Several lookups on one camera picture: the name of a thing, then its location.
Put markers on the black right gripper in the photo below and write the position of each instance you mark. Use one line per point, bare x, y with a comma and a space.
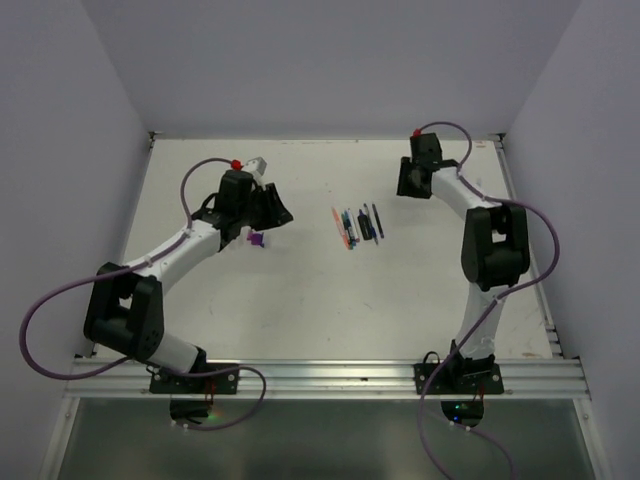
405, 188

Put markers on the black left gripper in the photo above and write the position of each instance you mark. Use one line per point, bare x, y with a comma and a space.
276, 213

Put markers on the purple marker cap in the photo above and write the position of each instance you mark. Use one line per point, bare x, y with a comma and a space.
258, 239

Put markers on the dark blue gel pen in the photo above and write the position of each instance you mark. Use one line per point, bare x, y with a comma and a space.
378, 221

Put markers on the purple capped black marker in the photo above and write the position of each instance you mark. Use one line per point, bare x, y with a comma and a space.
365, 226

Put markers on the blue ballpoint pen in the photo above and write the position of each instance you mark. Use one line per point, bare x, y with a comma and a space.
371, 227

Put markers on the pink capped white marker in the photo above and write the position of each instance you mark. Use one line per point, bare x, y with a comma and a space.
354, 225

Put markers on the orange clear pen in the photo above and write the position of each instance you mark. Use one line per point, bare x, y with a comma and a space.
340, 227

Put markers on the green gel pen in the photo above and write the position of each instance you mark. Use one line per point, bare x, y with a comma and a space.
346, 227

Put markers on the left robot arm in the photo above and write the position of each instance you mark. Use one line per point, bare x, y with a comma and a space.
126, 308

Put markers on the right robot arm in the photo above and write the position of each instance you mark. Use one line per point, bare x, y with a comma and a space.
495, 245

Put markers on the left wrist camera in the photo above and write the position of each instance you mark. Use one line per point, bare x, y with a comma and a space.
256, 167

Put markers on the aluminium mounting rail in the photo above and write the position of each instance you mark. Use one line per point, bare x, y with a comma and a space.
554, 379

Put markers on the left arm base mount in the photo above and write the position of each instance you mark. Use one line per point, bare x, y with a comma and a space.
195, 382

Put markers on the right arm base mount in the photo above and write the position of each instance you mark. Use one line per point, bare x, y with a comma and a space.
462, 376

